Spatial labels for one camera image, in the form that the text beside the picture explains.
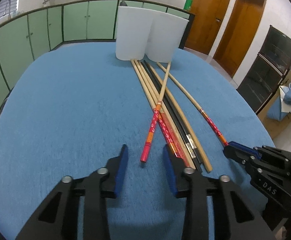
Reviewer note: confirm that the blue white cloth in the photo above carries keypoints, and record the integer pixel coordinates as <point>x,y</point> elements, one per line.
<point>282,105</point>

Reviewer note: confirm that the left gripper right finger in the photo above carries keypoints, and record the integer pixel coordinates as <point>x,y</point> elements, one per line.
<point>234,214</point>

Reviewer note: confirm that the left wooden door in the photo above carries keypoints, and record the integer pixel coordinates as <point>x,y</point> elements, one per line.
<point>209,15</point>

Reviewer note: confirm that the red orange chopstick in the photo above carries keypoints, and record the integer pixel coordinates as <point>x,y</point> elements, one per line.
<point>177,139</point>

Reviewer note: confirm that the green bottle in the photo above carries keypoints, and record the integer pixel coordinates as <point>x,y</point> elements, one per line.
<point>187,5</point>

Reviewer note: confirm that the blue table cloth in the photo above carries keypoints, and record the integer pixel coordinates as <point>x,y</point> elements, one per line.
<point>72,110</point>

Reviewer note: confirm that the wooden door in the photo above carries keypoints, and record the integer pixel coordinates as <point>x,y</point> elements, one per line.
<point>209,15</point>
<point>239,34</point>

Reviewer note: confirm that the chrome sink faucet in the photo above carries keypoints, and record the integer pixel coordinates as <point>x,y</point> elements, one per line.
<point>7,10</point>

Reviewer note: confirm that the white double utensil holder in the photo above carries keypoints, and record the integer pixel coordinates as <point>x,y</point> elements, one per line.
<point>146,32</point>

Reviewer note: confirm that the black glass display cabinet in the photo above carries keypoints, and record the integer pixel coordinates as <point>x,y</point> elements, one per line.
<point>270,68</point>

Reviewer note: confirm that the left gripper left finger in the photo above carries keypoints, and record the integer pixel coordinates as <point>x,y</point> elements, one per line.
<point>57,215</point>

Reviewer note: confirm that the right wooden door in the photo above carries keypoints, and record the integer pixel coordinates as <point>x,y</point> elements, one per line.
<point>239,34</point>

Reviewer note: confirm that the cardboard box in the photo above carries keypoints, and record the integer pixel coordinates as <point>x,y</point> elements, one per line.
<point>275,127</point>

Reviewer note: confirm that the green lower kitchen cabinets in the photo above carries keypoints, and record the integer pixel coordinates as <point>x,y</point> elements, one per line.
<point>26,37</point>

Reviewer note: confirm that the red patterned chopstick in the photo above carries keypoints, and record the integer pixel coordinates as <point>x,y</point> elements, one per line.
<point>201,111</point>
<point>162,121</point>

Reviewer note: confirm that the plain bamboo chopstick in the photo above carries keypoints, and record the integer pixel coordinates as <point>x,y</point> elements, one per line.
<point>152,89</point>
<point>172,121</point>

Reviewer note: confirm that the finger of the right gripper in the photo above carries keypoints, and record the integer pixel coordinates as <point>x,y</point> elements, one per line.
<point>242,154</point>

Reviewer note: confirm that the red patterned chopstick crossing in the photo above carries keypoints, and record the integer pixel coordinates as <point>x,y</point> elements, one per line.
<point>148,142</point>

